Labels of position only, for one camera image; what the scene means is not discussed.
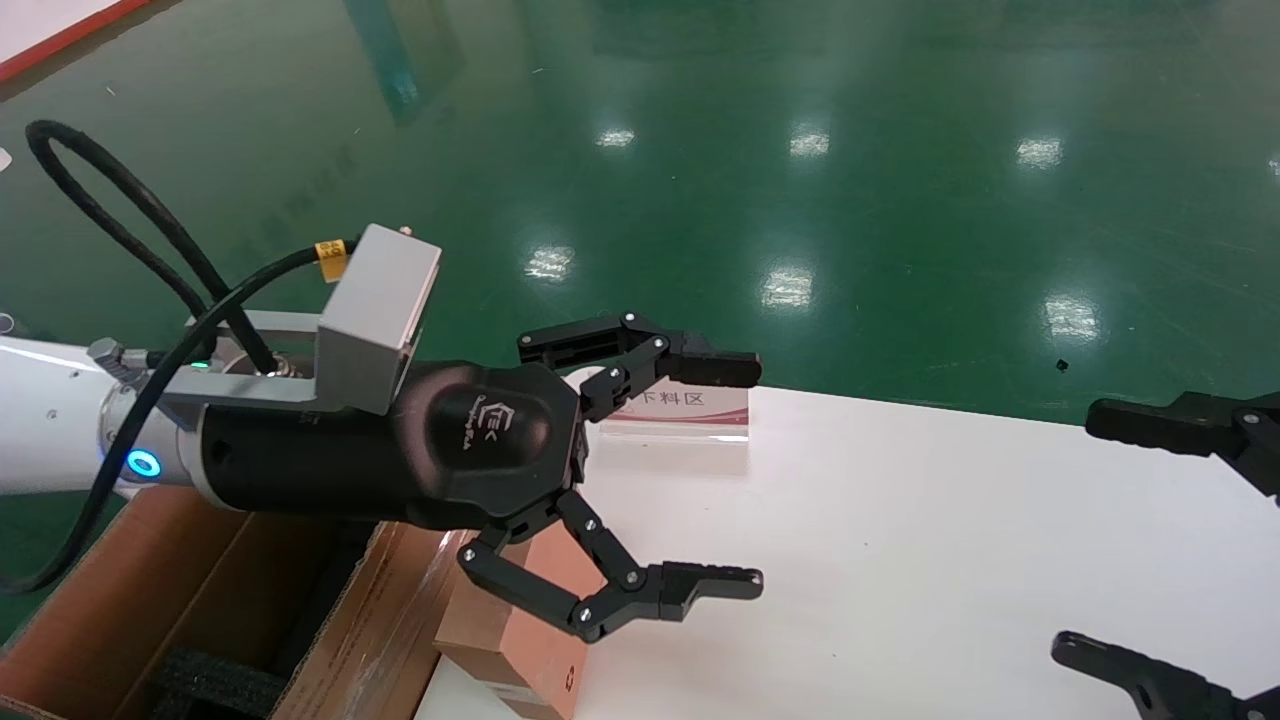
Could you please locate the acrylic sign with chinese text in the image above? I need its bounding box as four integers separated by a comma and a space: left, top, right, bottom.
568, 365, 751, 447

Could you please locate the black cable with yellow tag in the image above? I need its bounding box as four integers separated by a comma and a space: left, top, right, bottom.
0, 120, 361, 597

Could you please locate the grey metal camera bracket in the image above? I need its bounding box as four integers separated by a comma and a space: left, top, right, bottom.
155, 310, 331, 408

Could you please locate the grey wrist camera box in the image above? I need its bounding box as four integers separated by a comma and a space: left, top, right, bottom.
315, 223, 443, 416

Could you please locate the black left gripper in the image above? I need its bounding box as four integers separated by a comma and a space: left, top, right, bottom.
195, 312, 765, 644

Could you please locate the large open cardboard box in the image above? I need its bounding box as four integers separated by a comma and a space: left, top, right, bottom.
0, 485, 477, 720

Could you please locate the small cardboard box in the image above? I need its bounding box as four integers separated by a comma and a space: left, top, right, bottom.
433, 520, 613, 720

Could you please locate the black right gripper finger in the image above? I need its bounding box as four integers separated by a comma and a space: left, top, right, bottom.
1050, 629, 1280, 720
1085, 391, 1280, 498

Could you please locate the black foam padding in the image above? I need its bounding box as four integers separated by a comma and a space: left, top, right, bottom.
150, 648, 289, 720

